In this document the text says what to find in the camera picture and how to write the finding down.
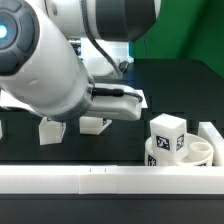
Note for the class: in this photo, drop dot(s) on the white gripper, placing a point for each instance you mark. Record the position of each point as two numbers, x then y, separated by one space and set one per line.
115 102

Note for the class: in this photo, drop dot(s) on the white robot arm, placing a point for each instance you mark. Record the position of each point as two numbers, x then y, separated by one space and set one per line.
39 67

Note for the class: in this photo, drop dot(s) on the white marker sheet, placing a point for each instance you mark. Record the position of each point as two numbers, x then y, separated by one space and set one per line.
144 103

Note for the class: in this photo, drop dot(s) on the white right fence bar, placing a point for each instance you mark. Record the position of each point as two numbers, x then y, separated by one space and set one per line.
207 131

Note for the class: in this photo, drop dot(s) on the white fence bar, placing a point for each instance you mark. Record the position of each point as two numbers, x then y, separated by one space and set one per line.
207 131
30 179

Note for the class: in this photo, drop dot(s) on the white front fence bar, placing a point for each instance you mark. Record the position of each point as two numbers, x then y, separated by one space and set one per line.
30 179

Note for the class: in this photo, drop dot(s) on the white object at left edge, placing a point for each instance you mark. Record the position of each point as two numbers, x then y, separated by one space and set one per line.
1 133

